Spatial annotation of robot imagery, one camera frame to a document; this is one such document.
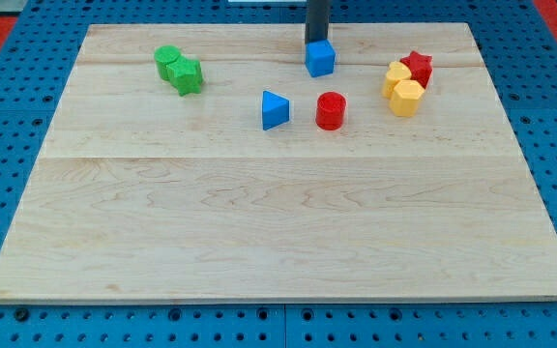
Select green cylinder block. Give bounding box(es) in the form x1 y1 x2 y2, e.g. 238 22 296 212
154 45 181 80

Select red star block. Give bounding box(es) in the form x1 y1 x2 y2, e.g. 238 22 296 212
399 50 432 89

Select red cylinder block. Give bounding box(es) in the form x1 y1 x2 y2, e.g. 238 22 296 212
315 91 346 131

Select light wooden board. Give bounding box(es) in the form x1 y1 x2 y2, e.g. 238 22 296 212
0 23 557 305

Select blue cube block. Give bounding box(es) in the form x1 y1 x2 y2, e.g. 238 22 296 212
305 40 336 77

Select yellow hexagon block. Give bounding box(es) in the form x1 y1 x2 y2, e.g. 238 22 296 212
389 80 425 117

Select green star block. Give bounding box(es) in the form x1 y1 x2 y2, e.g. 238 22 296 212
166 56 203 97

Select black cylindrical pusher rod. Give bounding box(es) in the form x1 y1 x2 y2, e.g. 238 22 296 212
305 0 331 44

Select yellow heart block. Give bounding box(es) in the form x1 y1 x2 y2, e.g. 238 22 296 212
381 61 412 99

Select blue triangle block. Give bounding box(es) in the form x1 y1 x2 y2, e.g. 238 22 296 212
261 91 290 131

